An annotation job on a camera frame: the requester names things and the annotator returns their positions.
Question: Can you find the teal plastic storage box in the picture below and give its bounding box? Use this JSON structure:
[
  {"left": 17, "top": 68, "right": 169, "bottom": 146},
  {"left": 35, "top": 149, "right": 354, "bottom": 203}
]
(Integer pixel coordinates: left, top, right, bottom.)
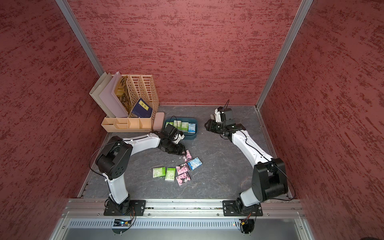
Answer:
[{"left": 164, "top": 116, "right": 198, "bottom": 140}]

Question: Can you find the blue tissue pack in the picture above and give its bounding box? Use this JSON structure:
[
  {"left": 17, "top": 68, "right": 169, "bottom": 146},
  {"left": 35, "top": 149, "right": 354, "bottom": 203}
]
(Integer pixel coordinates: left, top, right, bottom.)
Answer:
[
  {"left": 187, "top": 157, "right": 202, "bottom": 171},
  {"left": 188, "top": 123, "right": 196, "bottom": 134}
]

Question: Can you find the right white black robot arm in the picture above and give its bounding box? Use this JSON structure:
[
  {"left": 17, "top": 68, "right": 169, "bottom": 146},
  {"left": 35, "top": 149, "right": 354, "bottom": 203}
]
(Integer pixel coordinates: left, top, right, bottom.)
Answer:
[{"left": 205, "top": 120, "right": 289, "bottom": 208}]

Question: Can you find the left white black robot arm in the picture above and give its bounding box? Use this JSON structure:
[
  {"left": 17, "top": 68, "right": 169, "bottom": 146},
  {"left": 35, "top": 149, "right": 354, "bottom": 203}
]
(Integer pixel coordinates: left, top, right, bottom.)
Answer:
[{"left": 95, "top": 130, "right": 186, "bottom": 212}]

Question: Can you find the pink pencil case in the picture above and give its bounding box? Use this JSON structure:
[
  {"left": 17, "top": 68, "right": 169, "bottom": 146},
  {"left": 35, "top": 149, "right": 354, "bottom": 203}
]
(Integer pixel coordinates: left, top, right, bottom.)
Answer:
[{"left": 153, "top": 112, "right": 165, "bottom": 132}]

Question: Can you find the pink tissue pack bottom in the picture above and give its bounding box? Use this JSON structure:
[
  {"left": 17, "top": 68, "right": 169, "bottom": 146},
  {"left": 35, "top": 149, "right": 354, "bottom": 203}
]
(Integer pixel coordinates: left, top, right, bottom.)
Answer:
[{"left": 176, "top": 172, "right": 191, "bottom": 186}]

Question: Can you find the dark blue booklet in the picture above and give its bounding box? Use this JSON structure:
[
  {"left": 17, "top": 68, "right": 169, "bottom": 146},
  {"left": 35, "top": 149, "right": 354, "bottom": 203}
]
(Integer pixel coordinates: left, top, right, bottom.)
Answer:
[{"left": 131, "top": 98, "right": 153, "bottom": 118}]

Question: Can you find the gold patterned book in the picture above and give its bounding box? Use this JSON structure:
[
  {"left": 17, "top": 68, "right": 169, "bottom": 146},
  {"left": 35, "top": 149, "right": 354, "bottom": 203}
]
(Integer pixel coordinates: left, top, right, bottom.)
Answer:
[{"left": 115, "top": 76, "right": 132, "bottom": 115}]

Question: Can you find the lilac folder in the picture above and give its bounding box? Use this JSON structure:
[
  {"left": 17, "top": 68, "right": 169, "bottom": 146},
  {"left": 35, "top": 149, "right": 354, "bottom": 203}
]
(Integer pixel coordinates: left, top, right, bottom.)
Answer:
[{"left": 99, "top": 72, "right": 128, "bottom": 118}]

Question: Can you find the beige folder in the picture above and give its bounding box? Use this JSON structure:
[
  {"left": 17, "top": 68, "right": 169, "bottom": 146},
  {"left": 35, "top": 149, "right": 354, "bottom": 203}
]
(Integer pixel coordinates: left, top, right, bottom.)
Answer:
[{"left": 89, "top": 71, "right": 116, "bottom": 118}]

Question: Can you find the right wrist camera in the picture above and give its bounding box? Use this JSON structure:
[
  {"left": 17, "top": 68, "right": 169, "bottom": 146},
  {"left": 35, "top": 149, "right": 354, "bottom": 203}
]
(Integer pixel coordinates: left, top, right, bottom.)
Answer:
[{"left": 215, "top": 107, "right": 236, "bottom": 126}]

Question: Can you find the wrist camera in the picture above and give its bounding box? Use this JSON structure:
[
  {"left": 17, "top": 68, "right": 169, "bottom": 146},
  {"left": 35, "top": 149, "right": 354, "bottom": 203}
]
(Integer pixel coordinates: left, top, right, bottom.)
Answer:
[
  {"left": 215, "top": 107, "right": 236, "bottom": 126},
  {"left": 163, "top": 124, "right": 185, "bottom": 144}
]

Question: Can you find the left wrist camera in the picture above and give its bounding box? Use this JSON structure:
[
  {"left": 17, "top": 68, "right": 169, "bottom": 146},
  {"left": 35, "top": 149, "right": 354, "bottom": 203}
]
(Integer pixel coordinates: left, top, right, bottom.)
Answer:
[{"left": 163, "top": 124, "right": 185, "bottom": 144}]

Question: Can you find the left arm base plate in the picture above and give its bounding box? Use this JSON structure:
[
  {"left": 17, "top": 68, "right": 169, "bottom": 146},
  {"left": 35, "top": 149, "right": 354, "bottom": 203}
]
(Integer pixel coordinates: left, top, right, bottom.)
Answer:
[{"left": 104, "top": 199, "right": 147, "bottom": 217}]

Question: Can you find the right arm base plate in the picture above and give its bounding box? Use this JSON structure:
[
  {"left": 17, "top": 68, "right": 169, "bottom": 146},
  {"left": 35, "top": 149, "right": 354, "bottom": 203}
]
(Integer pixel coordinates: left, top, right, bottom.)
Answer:
[{"left": 222, "top": 199, "right": 263, "bottom": 217}]

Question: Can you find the aluminium front rail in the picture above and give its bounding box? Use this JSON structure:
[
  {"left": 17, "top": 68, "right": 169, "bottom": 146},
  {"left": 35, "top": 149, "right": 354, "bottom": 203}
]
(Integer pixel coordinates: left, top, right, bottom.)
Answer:
[{"left": 61, "top": 199, "right": 307, "bottom": 219}]

